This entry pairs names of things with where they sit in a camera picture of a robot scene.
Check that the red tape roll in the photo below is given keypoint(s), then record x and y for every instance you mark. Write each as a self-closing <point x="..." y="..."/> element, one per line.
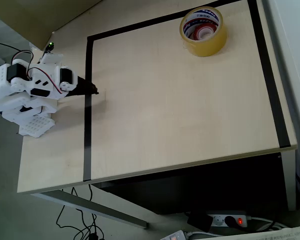
<point x="202" y="32"/>

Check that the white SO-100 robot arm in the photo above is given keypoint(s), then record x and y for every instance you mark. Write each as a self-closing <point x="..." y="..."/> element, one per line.
<point x="5" y="95"/>

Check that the yellow packing tape roll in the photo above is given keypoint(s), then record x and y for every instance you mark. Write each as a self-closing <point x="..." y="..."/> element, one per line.
<point x="210" y="46"/>

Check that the grey metal desk foot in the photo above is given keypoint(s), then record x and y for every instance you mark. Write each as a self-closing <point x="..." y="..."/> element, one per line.
<point x="95" y="206"/>

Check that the small white power strip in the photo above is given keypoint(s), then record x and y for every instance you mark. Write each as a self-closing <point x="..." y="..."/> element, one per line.
<point x="173" y="235"/>

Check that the black power adapter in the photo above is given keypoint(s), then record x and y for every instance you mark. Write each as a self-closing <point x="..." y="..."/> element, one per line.
<point x="199" y="222"/>

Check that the black round plug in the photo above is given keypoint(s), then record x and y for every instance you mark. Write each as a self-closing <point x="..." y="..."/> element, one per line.
<point x="230" y="221"/>

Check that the grey desk side leg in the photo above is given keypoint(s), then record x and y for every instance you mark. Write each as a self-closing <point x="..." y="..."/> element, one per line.
<point x="290" y="180"/>

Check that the printed paper sheet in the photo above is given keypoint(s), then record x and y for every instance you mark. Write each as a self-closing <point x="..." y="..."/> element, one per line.
<point x="277" y="235"/>

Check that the white camera mount green LED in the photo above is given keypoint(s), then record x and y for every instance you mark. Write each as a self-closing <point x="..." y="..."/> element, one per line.
<point x="51" y="58"/>

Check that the white power strip red switch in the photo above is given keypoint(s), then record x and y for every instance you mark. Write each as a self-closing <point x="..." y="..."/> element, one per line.
<point x="218" y="220"/>

